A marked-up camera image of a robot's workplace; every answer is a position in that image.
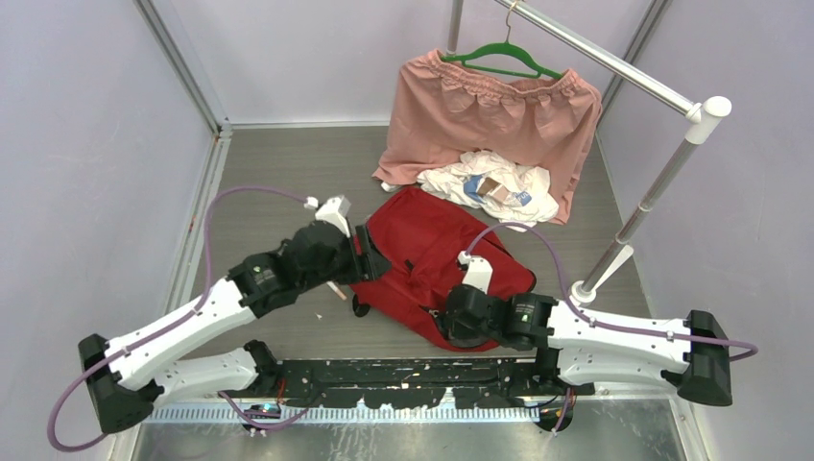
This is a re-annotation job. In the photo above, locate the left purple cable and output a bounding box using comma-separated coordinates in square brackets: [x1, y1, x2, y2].
[46, 185, 320, 454]

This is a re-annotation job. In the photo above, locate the white crumpled cloth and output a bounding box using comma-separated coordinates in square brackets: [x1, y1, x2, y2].
[417, 150, 559, 227]

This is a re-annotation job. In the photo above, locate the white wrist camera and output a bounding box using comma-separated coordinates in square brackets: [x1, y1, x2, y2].
[457, 251, 493, 293]
[303, 195, 351, 237]

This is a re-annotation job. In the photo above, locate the white peach marker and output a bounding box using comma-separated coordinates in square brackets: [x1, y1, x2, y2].
[327, 281, 347, 302]

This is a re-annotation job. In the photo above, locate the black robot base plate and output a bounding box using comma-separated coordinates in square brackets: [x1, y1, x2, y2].
[227, 357, 565, 409]

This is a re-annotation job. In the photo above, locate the purple cable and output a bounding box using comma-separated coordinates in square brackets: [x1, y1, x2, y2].
[457, 222, 759, 364]
[46, 185, 320, 454]

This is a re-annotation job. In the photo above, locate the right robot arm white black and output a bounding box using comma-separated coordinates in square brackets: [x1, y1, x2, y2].
[442, 284, 732, 407]

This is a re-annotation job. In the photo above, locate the green clothes hanger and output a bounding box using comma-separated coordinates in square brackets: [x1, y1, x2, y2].
[441, 1, 563, 80]

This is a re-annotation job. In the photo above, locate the red backpack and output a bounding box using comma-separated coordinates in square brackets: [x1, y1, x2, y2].
[351, 187, 537, 352]

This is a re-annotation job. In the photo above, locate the silver white clothes rack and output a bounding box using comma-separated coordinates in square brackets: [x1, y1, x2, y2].
[444, 0, 733, 310]

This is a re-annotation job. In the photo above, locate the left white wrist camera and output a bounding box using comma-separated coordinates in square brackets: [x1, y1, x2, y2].
[303, 195, 351, 237]

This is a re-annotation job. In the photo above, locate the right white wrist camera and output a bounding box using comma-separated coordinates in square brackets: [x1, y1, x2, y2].
[457, 251, 493, 293]

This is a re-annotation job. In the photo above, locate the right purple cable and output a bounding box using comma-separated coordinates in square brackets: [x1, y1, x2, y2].
[457, 222, 759, 364]

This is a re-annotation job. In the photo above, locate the pink skirt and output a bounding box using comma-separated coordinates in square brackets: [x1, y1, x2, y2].
[372, 50, 602, 225]

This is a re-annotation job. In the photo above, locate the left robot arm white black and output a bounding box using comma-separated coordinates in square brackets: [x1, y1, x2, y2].
[78, 221, 392, 434]

